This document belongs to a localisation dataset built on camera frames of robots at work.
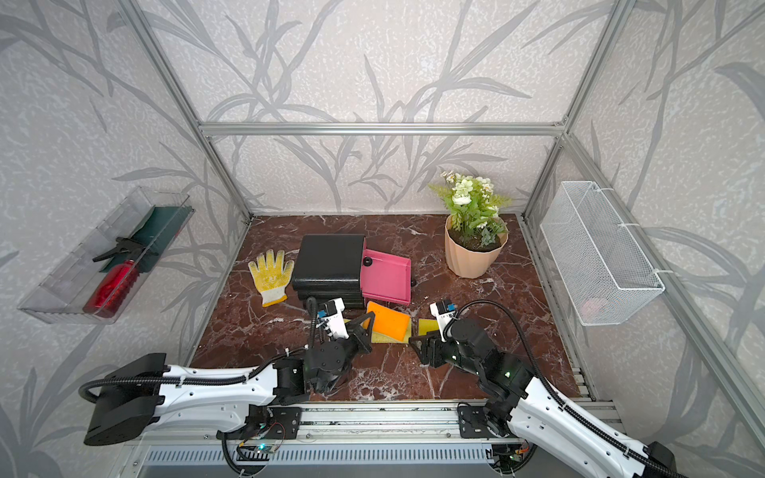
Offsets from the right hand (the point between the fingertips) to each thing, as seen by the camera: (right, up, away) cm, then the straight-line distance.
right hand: (416, 337), depth 75 cm
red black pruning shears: (-65, +23, -9) cm, 70 cm away
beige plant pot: (+17, +18, +19) cm, 31 cm away
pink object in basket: (+42, +8, -4) cm, 43 cm away
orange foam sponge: (-7, +4, -1) cm, 9 cm away
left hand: (-9, +5, -2) cm, 11 cm away
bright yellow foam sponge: (+4, -2, +17) cm, 17 cm away
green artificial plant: (+17, +34, +10) cm, 39 cm away
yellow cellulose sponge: (-9, +1, -3) cm, 9 cm away
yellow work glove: (-49, +12, +27) cm, 57 cm away
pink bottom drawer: (-9, +13, +23) cm, 28 cm away
